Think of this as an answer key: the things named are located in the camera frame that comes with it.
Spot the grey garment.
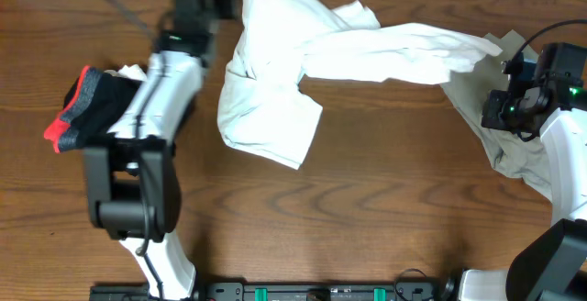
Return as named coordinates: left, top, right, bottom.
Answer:
left=439, top=28, right=554, bottom=201

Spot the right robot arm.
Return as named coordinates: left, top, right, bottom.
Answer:
left=456, top=85, right=586, bottom=301

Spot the black red folded garment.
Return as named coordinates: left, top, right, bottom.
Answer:
left=43, top=66, right=140, bottom=153

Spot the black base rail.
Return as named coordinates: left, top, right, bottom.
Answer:
left=89, top=268, right=460, bottom=301

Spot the white folded garment underneath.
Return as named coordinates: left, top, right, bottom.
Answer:
left=105, top=64, right=147, bottom=82

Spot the white t-shirt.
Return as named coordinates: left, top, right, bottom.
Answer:
left=217, top=0, right=501, bottom=169

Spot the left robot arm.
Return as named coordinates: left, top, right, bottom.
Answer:
left=83, top=0, right=236, bottom=300

